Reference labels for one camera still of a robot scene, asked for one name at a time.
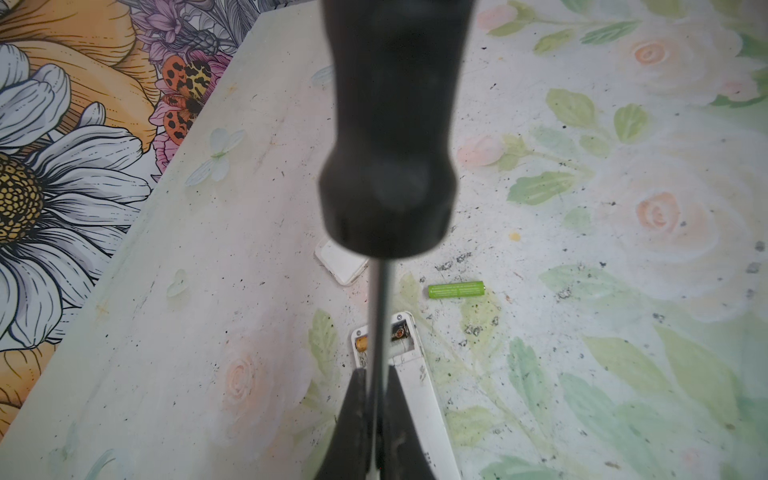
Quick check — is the white battery cover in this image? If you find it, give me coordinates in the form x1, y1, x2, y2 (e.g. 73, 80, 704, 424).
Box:
314, 239, 368, 287

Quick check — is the black yellow screwdriver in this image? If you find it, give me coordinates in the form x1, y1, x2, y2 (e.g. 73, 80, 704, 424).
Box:
316, 0, 476, 480

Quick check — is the green AAA battery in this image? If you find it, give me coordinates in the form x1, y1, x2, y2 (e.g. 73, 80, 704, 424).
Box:
427, 281, 486, 300

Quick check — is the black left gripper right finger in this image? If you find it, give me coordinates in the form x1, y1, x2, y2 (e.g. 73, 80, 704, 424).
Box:
380, 366, 435, 480

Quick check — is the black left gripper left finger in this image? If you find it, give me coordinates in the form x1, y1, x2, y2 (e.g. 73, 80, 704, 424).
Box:
314, 368, 369, 480

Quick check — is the white remote control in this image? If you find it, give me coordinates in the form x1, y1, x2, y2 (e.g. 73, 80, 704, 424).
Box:
351, 309, 461, 479

